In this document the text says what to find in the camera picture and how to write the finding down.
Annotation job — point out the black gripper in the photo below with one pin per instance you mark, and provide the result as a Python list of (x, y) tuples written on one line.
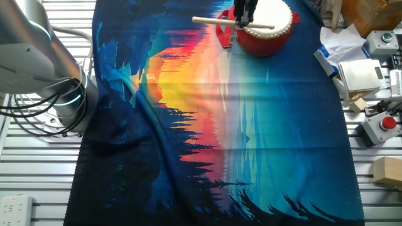
[(245, 6)]

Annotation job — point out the pale wooden drumstick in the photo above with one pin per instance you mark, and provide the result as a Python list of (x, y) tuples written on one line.
[(213, 21)]

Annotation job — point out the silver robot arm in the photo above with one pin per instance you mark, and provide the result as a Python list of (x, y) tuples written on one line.
[(28, 59)]

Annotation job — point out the wooden stick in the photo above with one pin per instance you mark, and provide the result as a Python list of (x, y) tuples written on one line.
[(336, 9)]

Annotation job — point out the white and blue plastic bag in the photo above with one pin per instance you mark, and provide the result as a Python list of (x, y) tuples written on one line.
[(342, 45)]

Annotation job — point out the silver digital scale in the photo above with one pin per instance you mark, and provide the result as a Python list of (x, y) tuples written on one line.
[(358, 75)]

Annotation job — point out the brown cardboard box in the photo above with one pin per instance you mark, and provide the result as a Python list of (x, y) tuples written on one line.
[(373, 14)]

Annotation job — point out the colourful landscape print cloth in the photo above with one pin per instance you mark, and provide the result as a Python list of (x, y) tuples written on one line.
[(188, 141)]

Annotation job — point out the grey box with green button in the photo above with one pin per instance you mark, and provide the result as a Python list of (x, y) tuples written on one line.
[(381, 42)]

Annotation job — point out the small wooden block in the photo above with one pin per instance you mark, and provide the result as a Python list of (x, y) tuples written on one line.
[(358, 105)]

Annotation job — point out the white ridged device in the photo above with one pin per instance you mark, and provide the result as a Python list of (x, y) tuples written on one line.
[(396, 82)]

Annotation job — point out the black metal clamp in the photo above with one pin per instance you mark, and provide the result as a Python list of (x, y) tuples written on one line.
[(384, 106)]

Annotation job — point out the grey box with red button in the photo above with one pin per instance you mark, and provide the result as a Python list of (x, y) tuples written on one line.
[(375, 130)]

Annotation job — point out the large wooden block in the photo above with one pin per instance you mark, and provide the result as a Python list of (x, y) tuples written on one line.
[(389, 171)]

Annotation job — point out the white power strip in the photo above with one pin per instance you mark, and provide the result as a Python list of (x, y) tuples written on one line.
[(15, 210)]

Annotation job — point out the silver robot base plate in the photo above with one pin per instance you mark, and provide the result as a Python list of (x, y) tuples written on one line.
[(51, 125)]

